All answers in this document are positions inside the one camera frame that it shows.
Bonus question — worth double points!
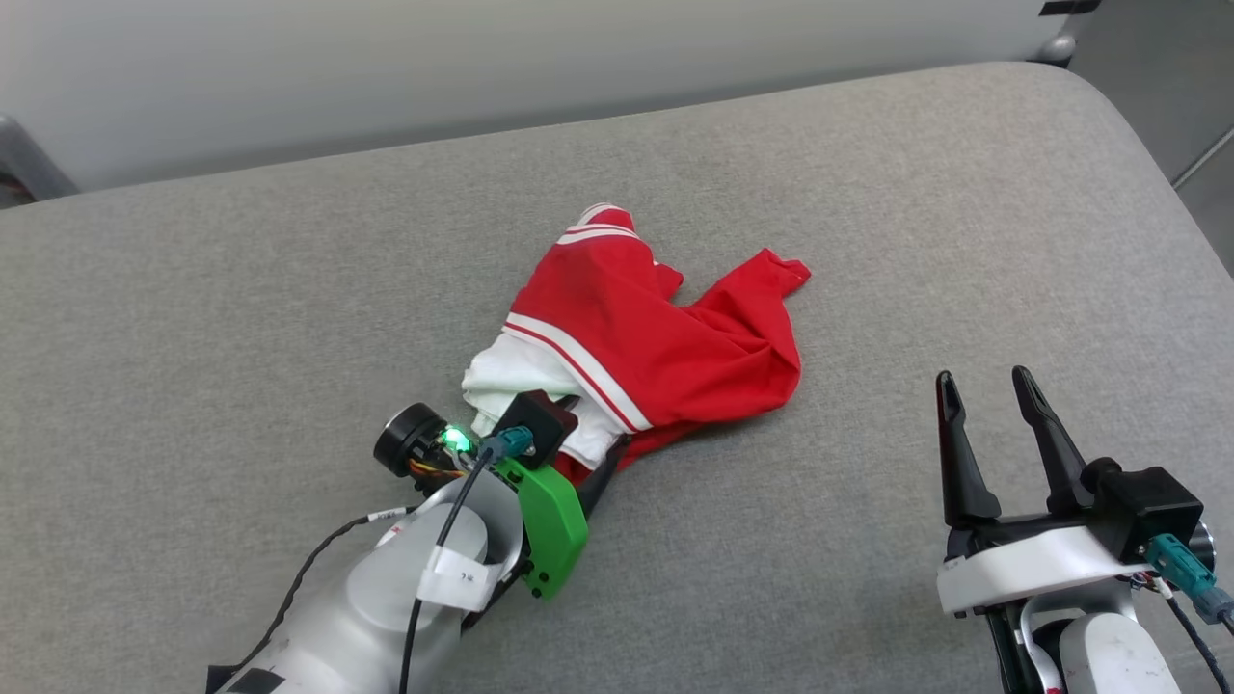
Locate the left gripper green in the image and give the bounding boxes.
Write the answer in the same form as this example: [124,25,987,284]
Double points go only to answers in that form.
[374,403,630,601]

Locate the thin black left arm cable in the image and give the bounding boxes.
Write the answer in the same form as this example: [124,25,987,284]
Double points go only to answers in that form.
[205,508,417,694]

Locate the left gripper black camera box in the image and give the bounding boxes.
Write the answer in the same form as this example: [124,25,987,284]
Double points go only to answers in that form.
[495,389,579,470]

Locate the red and white t-shirt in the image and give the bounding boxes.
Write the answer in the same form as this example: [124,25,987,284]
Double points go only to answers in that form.
[461,202,812,486]

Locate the right black cable teal connector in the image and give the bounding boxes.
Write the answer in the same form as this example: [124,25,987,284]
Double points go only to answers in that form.
[1145,533,1234,694]

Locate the grey metal frame leg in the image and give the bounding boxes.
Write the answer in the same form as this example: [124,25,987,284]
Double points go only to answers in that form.
[0,116,80,203]

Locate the right gripper black camera box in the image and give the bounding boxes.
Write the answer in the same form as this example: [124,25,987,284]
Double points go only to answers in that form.
[1082,457,1206,566]

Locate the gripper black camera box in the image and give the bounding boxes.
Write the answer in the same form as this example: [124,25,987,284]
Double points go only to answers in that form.
[1082,457,1206,566]
[495,389,579,470]

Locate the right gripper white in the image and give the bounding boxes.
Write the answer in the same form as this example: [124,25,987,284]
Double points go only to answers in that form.
[935,366,1153,618]

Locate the black cable teal connector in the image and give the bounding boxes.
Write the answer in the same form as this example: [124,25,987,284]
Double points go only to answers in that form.
[398,427,536,694]
[1145,533,1234,694]

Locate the left black cable teal connector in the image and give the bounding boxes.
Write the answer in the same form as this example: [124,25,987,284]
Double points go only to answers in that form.
[398,427,536,694]

